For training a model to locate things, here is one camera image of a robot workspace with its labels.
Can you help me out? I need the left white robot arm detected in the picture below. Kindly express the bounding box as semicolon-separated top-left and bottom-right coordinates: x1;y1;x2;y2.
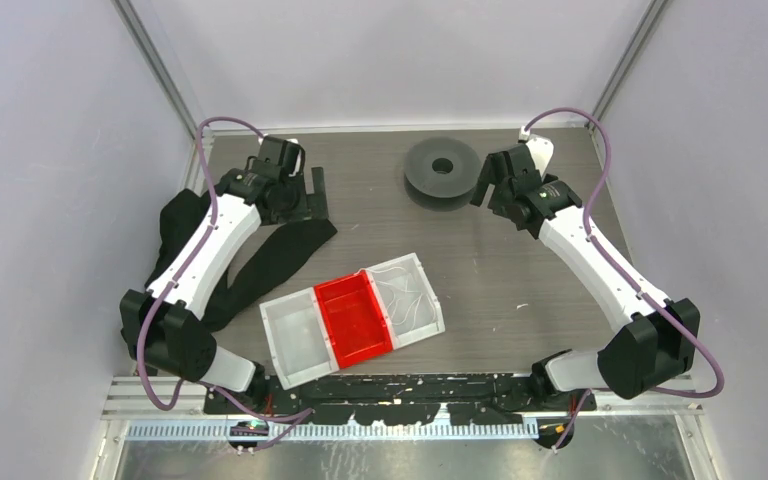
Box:
120;136;337;414

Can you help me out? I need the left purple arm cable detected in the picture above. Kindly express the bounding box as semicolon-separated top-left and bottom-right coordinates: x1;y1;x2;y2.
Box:
135;116;314;454

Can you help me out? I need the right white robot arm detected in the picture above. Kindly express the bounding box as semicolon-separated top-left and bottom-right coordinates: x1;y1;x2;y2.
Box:
471;142;701;411

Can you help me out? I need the left clear plastic bin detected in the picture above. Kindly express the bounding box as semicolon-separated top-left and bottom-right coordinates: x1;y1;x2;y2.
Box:
259;288;339;390

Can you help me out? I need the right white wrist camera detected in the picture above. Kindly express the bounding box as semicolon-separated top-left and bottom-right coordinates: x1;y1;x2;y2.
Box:
518;126;554;177

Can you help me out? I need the clear plastic bin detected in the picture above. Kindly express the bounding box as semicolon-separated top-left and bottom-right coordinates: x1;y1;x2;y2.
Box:
364;253;446;350
259;288;339;390

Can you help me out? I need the black cloth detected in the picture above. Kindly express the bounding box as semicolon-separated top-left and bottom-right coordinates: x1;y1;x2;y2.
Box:
145;189;337;332

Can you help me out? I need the right clear plastic bin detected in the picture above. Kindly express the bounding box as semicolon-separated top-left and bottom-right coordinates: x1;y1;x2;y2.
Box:
364;253;446;350

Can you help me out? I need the white cable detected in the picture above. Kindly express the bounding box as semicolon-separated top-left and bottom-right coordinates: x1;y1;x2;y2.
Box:
383;264;440;327

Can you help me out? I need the red plastic bin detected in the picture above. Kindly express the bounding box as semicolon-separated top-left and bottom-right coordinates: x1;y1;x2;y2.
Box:
313;270;393;369

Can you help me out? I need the aluminium front rail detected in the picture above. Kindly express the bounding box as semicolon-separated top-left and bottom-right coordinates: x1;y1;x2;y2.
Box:
102;377;703;443

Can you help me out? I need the dark grey cable spool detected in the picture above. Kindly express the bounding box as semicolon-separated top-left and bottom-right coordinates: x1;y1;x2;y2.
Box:
402;137;482;212

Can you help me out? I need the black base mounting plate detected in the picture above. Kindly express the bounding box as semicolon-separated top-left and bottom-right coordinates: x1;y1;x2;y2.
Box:
235;373;596;426

